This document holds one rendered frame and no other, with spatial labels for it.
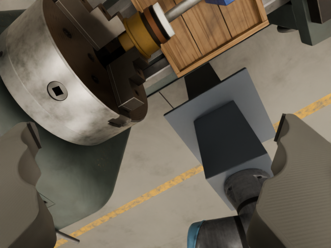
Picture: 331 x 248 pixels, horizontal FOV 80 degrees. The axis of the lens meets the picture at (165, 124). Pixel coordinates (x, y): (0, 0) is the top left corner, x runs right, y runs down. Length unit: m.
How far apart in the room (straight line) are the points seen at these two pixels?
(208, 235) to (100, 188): 0.29
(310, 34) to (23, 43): 0.69
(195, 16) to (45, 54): 0.43
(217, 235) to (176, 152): 1.52
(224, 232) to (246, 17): 0.59
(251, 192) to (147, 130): 1.38
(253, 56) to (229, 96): 0.84
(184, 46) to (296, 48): 1.27
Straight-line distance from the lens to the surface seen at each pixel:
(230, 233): 0.57
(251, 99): 0.95
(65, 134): 0.43
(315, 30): 0.74
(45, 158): 0.47
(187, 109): 0.90
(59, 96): 0.38
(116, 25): 0.45
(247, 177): 0.65
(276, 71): 1.83
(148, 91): 1.09
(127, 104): 0.40
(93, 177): 0.51
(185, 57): 0.68
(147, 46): 0.43
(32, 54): 0.39
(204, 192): 2.50
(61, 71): 0.36
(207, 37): 0.67
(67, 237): 0.65
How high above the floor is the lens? 1.54
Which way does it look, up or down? 58 degrees down
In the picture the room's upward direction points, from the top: 179 degrees counter-clockwise
